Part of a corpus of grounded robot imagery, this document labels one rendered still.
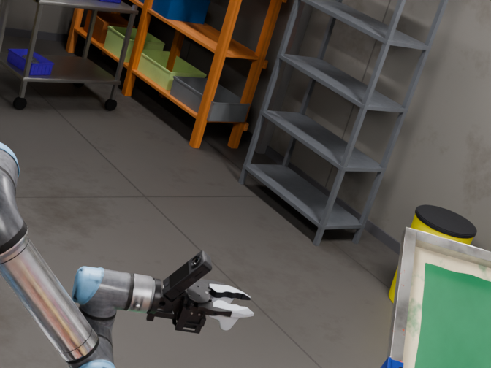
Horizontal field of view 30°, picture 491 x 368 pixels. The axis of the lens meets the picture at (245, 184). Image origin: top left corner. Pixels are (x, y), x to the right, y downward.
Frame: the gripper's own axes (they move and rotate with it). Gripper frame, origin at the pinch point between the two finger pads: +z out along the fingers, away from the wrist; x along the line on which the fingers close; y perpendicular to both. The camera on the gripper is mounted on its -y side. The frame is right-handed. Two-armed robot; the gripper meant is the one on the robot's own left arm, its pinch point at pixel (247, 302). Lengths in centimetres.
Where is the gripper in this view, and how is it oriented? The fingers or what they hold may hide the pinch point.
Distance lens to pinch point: 189.9
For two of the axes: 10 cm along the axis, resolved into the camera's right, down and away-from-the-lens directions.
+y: -3.0, 8.3, 4.7
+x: 1.4, 5.3, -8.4
